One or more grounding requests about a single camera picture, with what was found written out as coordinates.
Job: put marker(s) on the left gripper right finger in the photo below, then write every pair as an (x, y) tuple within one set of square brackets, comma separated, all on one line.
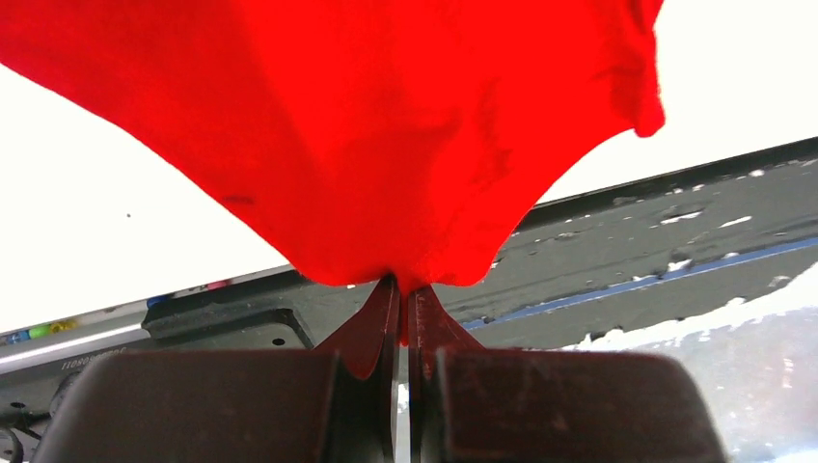
[(469, 403)]

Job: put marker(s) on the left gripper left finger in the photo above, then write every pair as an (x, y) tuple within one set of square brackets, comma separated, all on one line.
[(333, 403)]

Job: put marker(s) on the red t shirt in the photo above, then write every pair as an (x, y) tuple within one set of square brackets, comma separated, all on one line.
[(358, 138)]

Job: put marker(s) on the aluminium front rail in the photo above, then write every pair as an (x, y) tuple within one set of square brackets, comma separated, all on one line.
[(72, 342)]

